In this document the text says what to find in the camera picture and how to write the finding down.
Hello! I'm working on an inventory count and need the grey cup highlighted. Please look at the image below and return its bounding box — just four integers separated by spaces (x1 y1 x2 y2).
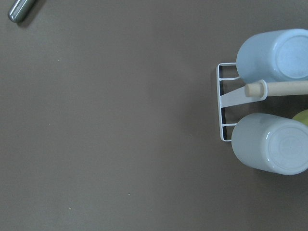
231 113 308 175

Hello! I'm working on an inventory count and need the light blue cup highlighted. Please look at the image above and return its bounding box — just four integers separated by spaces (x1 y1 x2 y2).
236 28 308 83

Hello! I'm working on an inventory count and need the yellow cup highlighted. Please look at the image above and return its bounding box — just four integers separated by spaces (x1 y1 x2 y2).
293 109 308 126

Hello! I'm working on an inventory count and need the metal cylinder tube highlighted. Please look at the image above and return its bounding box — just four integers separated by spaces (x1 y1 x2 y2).
7 0 38 24

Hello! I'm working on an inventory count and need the white wire cup rack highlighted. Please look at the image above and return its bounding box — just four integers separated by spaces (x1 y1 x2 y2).
216 63 308 142

